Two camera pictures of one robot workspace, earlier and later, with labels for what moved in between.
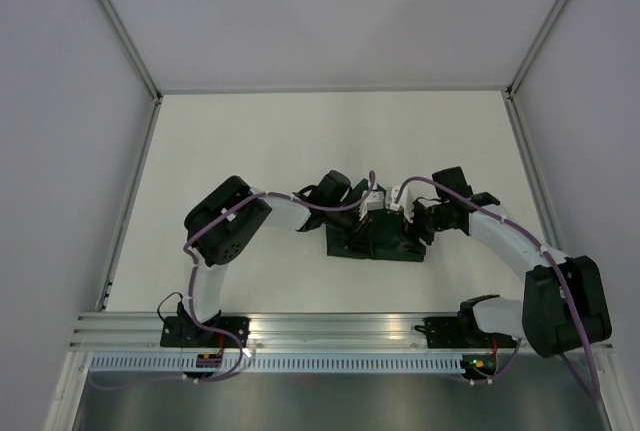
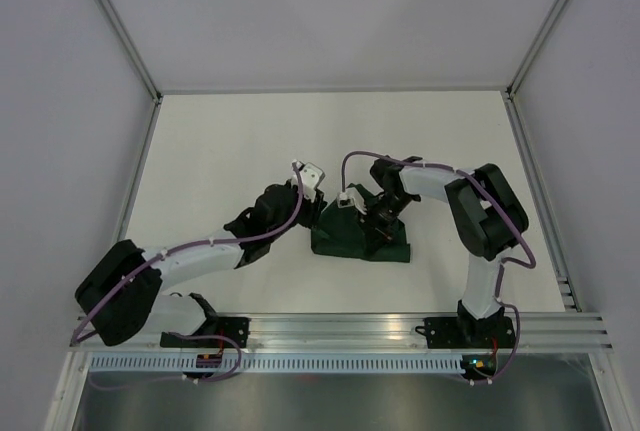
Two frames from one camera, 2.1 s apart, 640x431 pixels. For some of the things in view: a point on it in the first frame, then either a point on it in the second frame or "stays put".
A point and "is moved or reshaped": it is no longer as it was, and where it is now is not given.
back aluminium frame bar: x=336 y=89 stays put
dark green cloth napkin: x=380 y=234 is moved or reshaped
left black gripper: x=359 y=226 to x=314 y=209
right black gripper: x=411 y=226 to x=376 y=233
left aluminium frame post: x=117 y=23 stays put
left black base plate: x=186 y=332 stays put
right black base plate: x=461 y=332 stays put
